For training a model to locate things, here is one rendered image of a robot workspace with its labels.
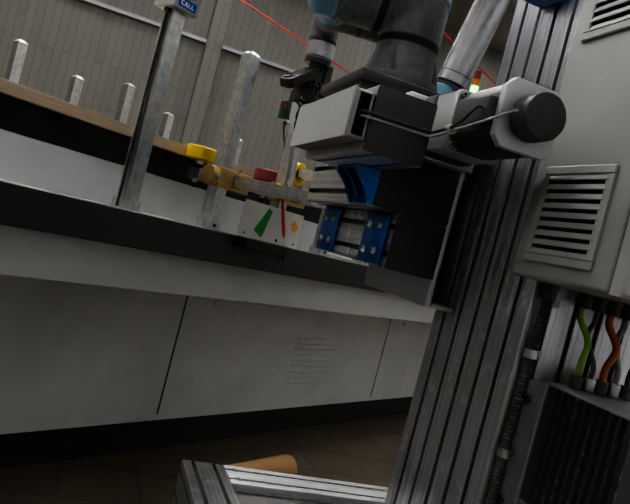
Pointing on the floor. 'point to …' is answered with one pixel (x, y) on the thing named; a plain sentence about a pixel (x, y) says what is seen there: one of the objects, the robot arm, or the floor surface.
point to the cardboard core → (272, 464)
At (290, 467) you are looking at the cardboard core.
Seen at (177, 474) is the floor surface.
